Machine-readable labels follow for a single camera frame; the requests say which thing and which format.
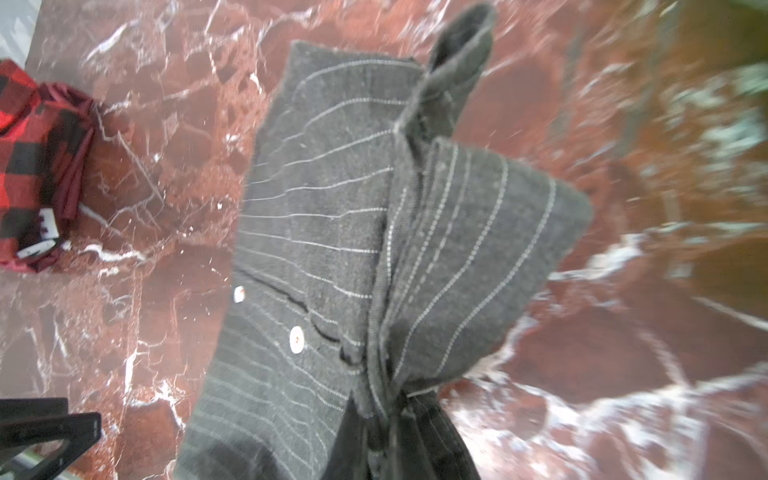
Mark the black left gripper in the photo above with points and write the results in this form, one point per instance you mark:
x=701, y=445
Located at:
x=41, y=438

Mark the red black plaid folded shirt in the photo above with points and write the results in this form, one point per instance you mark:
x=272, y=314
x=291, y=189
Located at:
x=47, y=130

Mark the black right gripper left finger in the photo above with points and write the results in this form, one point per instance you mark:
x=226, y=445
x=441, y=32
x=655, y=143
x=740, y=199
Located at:
x=352, y=455

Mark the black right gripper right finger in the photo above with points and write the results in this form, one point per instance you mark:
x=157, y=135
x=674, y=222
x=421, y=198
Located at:
x=426, y=444

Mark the grey pinstriped long sleeve shirt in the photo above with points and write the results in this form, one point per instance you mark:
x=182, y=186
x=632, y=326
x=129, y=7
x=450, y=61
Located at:
x=375, y=259

